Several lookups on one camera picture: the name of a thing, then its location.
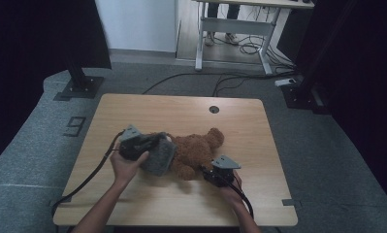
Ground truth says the white power strip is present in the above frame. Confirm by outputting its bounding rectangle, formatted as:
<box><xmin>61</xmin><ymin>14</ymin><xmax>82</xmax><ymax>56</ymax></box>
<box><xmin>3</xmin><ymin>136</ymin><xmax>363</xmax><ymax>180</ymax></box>
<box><xmin>274</xmin><ymin>78</ymin><xmax>298</xmax><ymax>87</ymax></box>

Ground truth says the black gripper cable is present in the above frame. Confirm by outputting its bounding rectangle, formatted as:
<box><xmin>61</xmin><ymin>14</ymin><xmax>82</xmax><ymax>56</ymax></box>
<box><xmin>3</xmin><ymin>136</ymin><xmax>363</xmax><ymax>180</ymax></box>
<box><xmin>227</xmin><ymin>176</ymin><xmax>254</xmax><ymax>219</ymax></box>
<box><xmin>49</xmin><ymin>129</ymin><xmax>126</xmax><ymax>218</ymax></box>

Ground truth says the brown teddy bear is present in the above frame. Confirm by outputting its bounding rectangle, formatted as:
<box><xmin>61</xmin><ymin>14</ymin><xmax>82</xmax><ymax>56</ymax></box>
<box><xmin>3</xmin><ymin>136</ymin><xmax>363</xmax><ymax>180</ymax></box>
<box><xmin>166</xmin><ymin>127</ymin><xmax>226</xmax><ymax>182</ymax></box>

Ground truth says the bundle of black cables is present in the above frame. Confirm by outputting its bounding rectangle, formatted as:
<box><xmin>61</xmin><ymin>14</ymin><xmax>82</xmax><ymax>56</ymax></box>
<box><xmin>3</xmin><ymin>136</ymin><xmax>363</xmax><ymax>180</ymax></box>
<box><xmin>203</xmin><ymin>32</ymin><xmax>296</xmax><ymax>72</ymax></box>

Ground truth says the grey fuzzy cloth garment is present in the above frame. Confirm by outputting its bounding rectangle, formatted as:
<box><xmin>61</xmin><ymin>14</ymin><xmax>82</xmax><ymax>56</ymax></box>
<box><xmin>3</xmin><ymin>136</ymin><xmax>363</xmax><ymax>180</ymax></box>
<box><xmin>139</xmin><ymin>131</ymin><xmax>177</xmax><ymax>178</ymax></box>

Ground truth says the person's right hand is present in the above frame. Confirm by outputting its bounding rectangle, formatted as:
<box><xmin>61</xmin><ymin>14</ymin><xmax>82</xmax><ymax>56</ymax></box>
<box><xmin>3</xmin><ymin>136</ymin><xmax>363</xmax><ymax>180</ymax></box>
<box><xmin>214</xmin><ymin>170</ymin><xmax>244</xmax><ymax>207</ymax></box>

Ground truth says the white desk frame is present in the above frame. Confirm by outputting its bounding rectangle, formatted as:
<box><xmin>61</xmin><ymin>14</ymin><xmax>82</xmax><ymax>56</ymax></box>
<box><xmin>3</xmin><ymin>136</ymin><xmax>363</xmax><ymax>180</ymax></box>
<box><xmin>192</xmin><ymin>0</ymin><xmax>315</xmax><ymax>76</ymax></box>

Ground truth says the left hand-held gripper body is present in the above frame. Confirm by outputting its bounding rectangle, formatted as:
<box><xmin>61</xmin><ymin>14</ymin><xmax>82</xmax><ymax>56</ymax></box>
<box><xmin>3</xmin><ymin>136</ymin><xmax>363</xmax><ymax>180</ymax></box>
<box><xmin>118</xmin><ymin>124</ymin><xmax>157</xmax><ymax>161</ymax></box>

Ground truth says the black curtain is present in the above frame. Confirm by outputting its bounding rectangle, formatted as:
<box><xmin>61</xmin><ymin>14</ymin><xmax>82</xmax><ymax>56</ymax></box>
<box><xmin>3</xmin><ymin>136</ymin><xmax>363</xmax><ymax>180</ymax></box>
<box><xmin>294</xmin><ymin>0</ymin><xmax>387</xmax><ymax>212</ymax></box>
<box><xmin>0</xmin><ymin>0</ymin><xmax>113</xmax><ymax>171</ymax></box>

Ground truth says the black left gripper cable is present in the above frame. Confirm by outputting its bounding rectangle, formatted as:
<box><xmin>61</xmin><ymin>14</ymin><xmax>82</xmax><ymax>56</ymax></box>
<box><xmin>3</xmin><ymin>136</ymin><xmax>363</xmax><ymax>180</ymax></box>
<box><xmin>49</xmin><ymin>129</ymin><xmax>126</xmax><ymax>218</ymax></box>

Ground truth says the long black floor cable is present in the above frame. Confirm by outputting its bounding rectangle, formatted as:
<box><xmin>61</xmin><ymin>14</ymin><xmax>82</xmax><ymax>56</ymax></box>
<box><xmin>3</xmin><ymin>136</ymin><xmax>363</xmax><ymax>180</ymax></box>
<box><xmin>142</xmin><ymin>71</ymin><xmax>301</xmax><ymax>97</ymax></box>

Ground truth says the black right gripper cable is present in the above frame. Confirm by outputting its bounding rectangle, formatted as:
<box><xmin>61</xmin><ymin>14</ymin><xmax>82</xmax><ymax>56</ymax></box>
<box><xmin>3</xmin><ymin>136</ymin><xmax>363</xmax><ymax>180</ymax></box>
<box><xmin>227</xmin><ymin>176</ymin><xmax>254</xmax><ymax>219</ymax></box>

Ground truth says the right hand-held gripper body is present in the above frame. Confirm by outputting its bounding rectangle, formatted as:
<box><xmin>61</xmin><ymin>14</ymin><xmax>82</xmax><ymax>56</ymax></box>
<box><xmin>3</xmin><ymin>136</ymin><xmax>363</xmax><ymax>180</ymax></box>
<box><xmin>210</xmin><ymin>154</ymin><xmax>242</xmax><ymax>189</ymax></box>

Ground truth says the grey floor socket plate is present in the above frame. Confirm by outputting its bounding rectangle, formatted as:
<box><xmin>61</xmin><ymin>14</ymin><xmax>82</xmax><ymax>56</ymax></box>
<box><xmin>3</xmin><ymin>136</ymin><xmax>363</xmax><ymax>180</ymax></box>
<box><xmin>62</xmin><ymin>116</ymin><xmax>87</xmax><ymax>138</ymax></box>

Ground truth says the black stand with base plate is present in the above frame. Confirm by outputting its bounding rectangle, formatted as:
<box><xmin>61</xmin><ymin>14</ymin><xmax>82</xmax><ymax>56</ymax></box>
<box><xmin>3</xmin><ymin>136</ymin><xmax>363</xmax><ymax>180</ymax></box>
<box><xmin>53</xmin><ymin>52</ymin><xmax>106</xmax><ymax>102</ymax></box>
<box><xmin>280</xmin><ymin>0</ymin><xmax>359</xmax><ymax>115</ymax></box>

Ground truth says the grey tape strip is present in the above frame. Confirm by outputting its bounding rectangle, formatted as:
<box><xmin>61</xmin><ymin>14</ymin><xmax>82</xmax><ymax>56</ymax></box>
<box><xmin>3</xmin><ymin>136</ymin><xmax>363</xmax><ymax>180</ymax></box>
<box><xmin>281</xmin><ymin>198</ymin><xmax>303</xmax><ymax>208</ymax></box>
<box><xmin>48</xmin><ymin>195</ymin><xmax>74</xmax><ymax>208</ymax></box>

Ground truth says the black computer tower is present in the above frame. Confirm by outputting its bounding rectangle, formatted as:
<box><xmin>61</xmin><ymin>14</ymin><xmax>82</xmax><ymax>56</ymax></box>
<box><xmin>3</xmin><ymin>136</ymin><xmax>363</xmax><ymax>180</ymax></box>
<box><xmin>275</xmin><ymin>8</ymin><xmax>306</xmax><ymax>63</ymax></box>

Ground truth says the person's left hand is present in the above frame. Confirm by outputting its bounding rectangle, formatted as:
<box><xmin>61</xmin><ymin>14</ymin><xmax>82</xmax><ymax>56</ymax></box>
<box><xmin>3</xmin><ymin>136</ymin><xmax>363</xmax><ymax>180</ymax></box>
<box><xmin>109</xmin><ymin>149</ymin><xmax>150</xmax><ymax>188</ymax></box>

